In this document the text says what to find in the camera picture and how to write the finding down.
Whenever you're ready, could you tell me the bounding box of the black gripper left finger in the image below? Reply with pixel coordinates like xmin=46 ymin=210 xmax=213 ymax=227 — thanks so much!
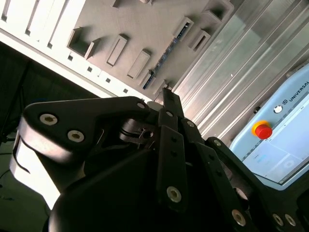
xmin=18 ymin=88 xmax=188 ymax=212

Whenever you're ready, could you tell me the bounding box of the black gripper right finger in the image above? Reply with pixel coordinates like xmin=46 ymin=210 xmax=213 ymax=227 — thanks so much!
xmin=172 ymin=93 xmax=309 ymax=232

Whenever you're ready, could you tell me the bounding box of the RAM stick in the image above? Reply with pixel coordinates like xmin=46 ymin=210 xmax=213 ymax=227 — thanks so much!
xmin=142 ymin=21 xmax=191 ymax=90

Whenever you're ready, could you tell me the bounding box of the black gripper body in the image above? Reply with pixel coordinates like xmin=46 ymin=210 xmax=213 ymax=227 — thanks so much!
xmin=49 ymin=116 xmax=234 ymax=232

